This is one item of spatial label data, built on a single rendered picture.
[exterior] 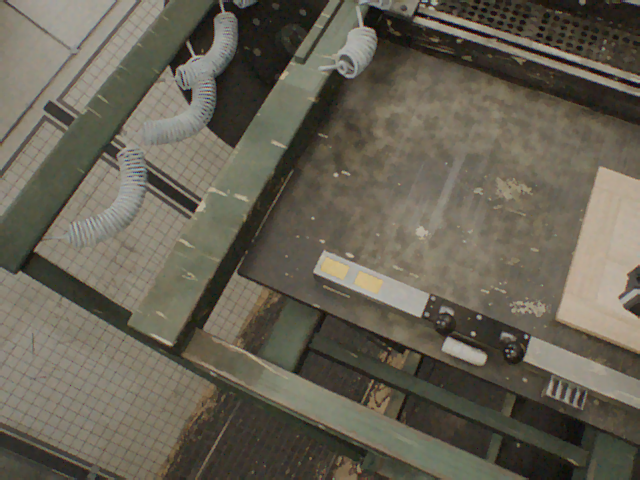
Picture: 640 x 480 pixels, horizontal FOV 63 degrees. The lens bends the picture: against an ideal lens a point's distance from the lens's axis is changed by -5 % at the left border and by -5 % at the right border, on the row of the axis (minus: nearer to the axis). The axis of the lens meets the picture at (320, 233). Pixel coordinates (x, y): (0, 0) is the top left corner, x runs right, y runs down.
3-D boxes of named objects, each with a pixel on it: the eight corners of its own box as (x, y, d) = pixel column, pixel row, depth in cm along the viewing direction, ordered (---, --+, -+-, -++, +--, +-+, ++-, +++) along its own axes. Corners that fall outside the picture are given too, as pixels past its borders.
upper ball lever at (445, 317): (451, 324, 100) (451, 341, 87) (432, 316, 101) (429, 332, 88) (459, 306, 100) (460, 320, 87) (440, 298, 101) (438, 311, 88)
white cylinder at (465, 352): (440, 352, 101) (480, 369, 100) (443, 348, 99) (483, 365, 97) (445, 338, 102) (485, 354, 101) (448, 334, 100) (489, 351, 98)
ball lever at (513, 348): (512, 349, 98) (520, 370, 85) (493, 341, 99) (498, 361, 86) (520, 331, 97) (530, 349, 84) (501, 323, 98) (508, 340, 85)
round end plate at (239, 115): (338, 218, 165) (109, 43, 135) (327, 221, 170) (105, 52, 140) (427, 40, 195) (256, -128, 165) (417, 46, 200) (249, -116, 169)
